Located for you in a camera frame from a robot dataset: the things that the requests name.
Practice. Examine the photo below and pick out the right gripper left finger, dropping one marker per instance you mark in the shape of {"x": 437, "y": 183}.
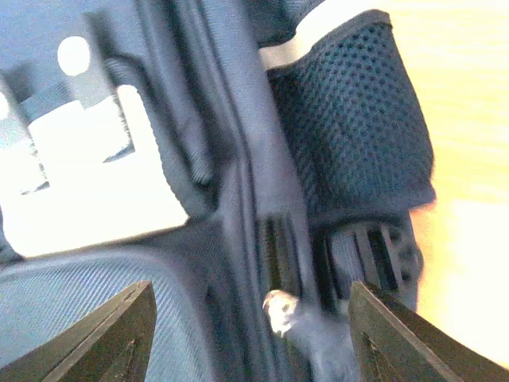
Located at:
{"x": 112, "y": 343}

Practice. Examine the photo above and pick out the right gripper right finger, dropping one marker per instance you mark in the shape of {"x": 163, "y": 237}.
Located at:
{"x": 393, "y": 343}

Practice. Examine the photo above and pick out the navy blue student backpack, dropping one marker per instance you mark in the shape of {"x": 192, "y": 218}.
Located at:
{"x": 251, "y": 159}

